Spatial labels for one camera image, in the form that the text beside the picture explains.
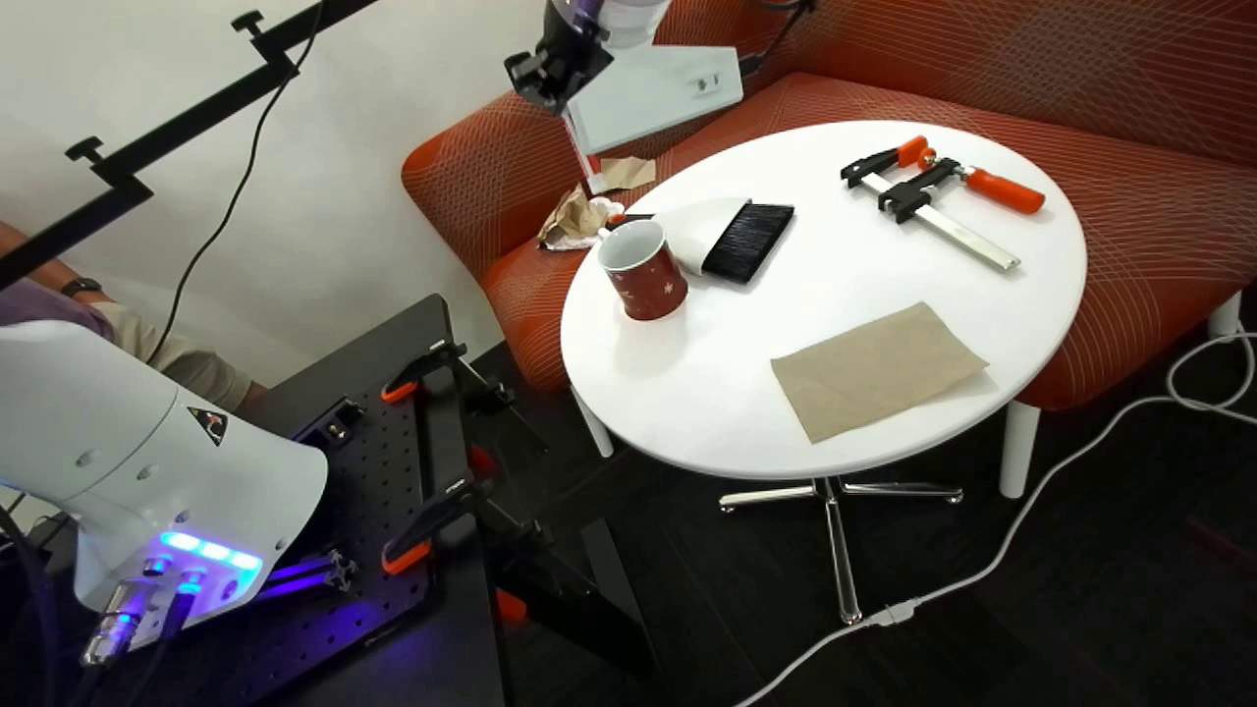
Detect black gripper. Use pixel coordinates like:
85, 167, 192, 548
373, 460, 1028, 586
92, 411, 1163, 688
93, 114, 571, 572
498, 0, 621, 114

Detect person's bare forearm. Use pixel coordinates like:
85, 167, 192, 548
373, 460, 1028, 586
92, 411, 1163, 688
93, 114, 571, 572
0, 213, 116, 331

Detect red and white mug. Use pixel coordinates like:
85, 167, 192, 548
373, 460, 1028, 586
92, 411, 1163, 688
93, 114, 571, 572
598, 214, 690, 324

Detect brown paper scrap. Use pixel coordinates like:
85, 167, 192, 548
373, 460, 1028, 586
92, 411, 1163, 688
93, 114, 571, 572
598, 153, 665, 199

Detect crumpled tan paper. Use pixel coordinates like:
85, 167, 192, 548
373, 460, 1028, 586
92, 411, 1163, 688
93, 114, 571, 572
535, 180, 628, 259

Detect white dustpan brush black bristles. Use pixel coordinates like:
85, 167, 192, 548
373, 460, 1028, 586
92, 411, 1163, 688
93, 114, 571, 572
665, 192, 800, 290

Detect black orange spring clamp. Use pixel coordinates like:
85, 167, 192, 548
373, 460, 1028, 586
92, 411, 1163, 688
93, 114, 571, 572
378, 472, 553, 580
378, 335, 524, 411

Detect white round table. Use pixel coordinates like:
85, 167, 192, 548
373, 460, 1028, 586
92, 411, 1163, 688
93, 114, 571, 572
559, 119, 1093, 485

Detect black perforated breadboard table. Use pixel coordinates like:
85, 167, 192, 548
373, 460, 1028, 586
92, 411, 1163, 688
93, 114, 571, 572
69, 290, 509, 707

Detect brown paper sheet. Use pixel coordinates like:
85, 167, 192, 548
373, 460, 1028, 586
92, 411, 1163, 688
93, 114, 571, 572
766, 298, 992, 449

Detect khaki trousers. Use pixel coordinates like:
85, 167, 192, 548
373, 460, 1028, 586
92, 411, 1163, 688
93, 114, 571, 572
85, 303, 276, 411

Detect black angled stand leg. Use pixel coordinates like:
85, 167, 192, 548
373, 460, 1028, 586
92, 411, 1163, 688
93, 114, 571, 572
478, 514, 660, 679

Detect chrome table base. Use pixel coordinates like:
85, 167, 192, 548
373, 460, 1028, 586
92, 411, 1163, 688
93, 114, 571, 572
716, 474, 970, 628

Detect orange sofa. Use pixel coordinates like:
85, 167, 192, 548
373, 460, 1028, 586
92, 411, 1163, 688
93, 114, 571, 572
395, 0, 1257, 416

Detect thin black hanging cable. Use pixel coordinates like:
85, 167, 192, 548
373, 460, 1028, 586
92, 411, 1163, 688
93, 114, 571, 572
144, 30, 326, 369

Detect small orange-handled bar clamp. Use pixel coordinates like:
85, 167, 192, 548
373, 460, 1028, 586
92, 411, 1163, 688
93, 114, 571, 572
837, 132, 944, 195

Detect black camera rig bar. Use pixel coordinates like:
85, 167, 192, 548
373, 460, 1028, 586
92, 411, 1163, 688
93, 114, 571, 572
0, 0, 385, 294

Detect large orange-handled bar clamp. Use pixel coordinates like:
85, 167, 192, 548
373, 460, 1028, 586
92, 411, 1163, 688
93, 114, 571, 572
875, 153, 1053, 277

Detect white floor cable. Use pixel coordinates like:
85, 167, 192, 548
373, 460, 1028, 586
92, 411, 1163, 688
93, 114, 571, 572
732, 324, 1257, 707

